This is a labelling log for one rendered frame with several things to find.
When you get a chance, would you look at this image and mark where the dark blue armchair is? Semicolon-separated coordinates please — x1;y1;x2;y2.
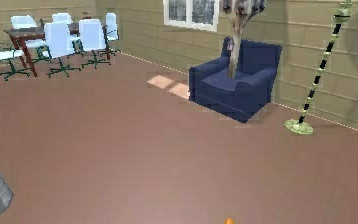
188;36;283;124

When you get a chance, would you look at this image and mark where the white framed window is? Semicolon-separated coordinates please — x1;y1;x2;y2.
162;0;220;33

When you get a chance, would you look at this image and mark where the white swivel chair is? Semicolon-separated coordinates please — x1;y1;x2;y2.
78;18;112;70
104;12;121;56
51;12;83;56
0;38;31;82
10;14;51;64
42;20;82;78

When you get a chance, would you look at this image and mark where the green and black floor lamp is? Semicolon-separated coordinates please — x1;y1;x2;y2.
284;0;354;136

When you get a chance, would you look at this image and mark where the dark brown dining table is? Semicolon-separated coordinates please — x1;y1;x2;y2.
3;22;112;78

